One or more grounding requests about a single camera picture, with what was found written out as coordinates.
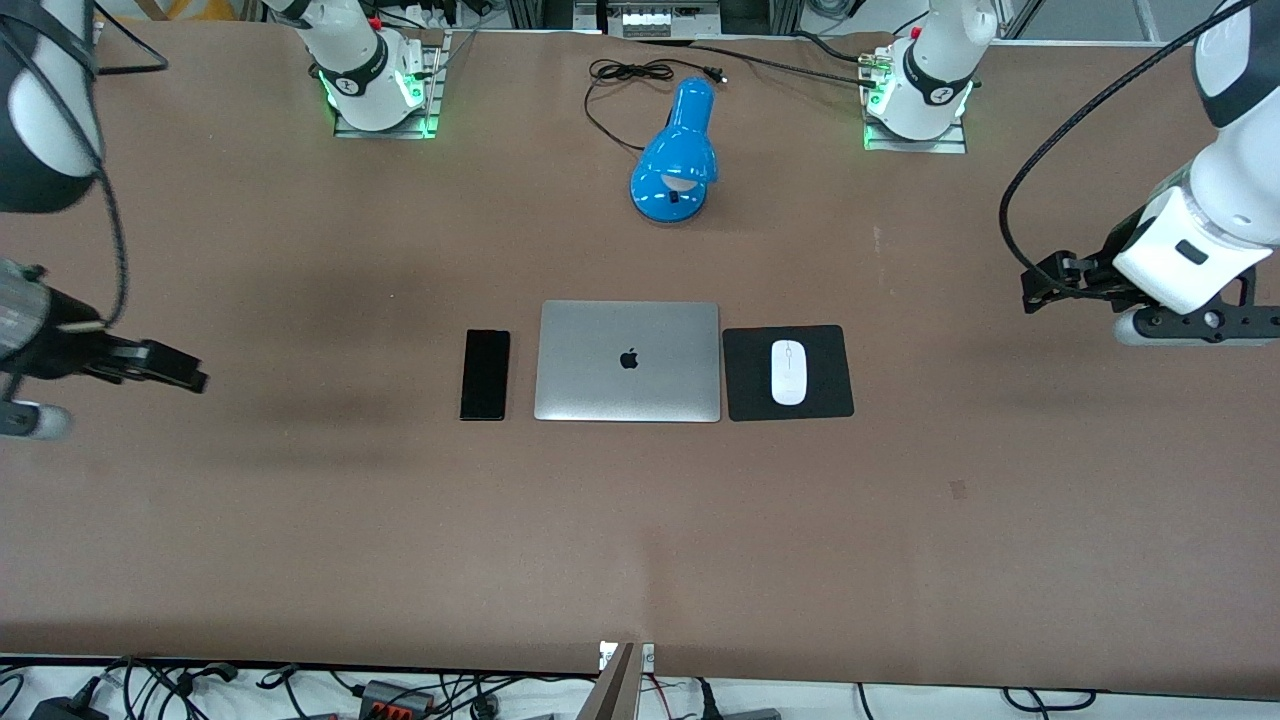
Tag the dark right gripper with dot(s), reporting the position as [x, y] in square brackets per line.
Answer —
[62, 352]

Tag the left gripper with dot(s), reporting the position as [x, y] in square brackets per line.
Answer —
[1096, 274]

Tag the white computer mouse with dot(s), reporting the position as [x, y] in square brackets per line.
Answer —
[789, 372]

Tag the black smartphone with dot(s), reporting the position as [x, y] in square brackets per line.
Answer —
[485, 375]

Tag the black square mouse pad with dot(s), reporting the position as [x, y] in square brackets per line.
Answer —
[745, 372]

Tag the black power adapter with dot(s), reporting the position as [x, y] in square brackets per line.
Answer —
[68, 708]

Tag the blue desk lamp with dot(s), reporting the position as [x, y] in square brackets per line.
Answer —
[676, 160]

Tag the grey box with orange connectors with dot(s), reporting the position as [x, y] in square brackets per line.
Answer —
[395, 700]

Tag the silver closed laptop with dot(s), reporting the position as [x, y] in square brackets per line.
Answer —
[628, 361]

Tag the white device with sockets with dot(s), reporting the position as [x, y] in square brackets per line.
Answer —
[670, 20]

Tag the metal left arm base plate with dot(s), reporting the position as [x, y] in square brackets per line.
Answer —
[915, 142]

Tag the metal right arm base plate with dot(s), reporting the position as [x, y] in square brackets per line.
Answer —
[385, 128]

